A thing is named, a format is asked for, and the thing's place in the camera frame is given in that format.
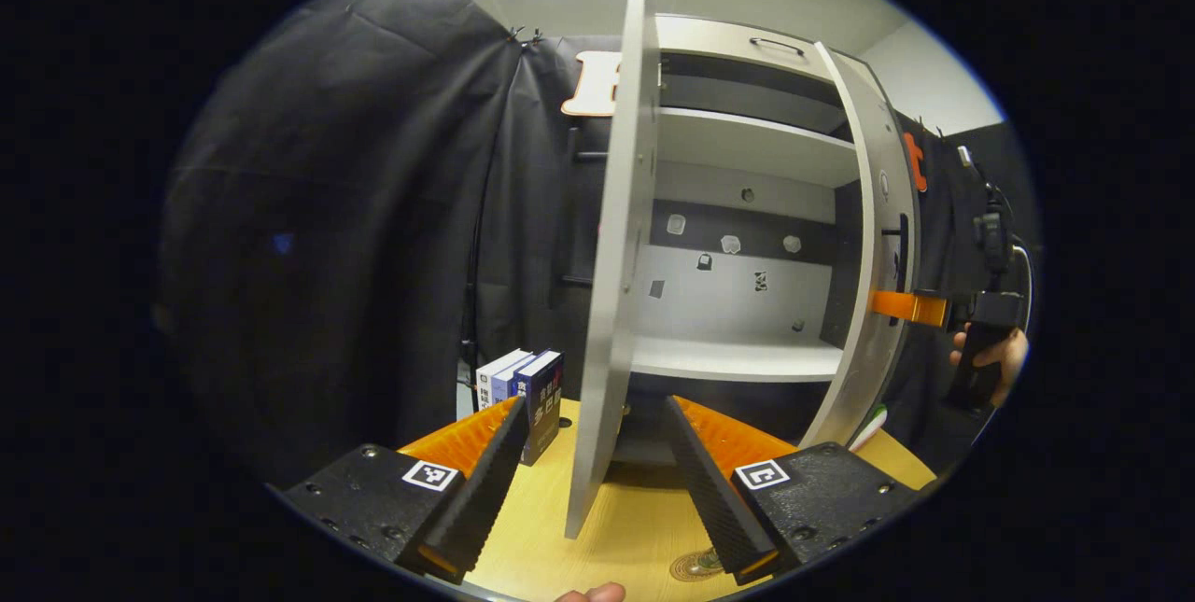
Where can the metal cloth clip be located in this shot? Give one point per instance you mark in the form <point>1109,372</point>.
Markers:
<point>529,35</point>

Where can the small white green object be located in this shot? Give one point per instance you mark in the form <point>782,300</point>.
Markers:
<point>868,426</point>

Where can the white cabinet door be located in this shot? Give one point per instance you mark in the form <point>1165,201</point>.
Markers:
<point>864,359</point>
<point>611,303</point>

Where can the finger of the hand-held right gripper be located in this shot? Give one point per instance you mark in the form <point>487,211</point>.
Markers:
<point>910,307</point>

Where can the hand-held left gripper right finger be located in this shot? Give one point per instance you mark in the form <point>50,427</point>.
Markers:
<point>709,499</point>

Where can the white grey cabinet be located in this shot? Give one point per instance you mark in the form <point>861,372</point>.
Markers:
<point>719,322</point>

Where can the white cabinet drawer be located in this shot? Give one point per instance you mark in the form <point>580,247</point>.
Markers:
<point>709,37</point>

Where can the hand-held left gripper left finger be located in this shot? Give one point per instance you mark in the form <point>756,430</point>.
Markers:
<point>485,490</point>

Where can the white cabinet shelf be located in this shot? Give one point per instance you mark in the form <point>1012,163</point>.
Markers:
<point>747,140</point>
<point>738,359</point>

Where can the round brown coaster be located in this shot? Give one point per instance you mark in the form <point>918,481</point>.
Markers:
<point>695,566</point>

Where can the black backdrop cloth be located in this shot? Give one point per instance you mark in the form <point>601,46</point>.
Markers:
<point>327,210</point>

